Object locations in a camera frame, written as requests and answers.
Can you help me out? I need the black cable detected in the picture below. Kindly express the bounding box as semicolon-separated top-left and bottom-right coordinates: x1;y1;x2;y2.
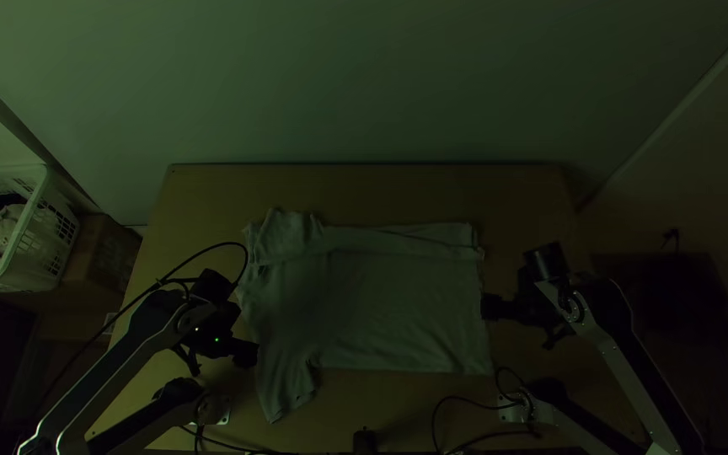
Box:
34;241;250;412
430;366;539;455

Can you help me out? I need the heap of clothes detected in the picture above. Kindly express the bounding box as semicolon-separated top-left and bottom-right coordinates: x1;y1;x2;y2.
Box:
0;192;62;276

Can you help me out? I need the brown cardboard box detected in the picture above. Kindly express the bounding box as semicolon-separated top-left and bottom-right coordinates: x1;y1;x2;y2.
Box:
60;213;144;299

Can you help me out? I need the grey t-shirt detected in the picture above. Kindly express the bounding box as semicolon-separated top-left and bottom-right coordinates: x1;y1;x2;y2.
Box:
235;206;495;425

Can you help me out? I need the white laundry basket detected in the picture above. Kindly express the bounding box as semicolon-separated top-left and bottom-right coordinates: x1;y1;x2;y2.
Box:
0;163;82;294

